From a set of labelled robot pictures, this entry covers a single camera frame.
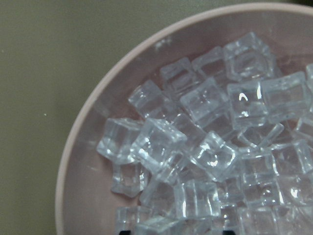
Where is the pile of clear ice cubes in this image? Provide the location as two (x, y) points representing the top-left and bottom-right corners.
(96, 32), (313, 235)

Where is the pink bowl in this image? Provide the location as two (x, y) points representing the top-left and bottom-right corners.
(55, 2), (313, 235)

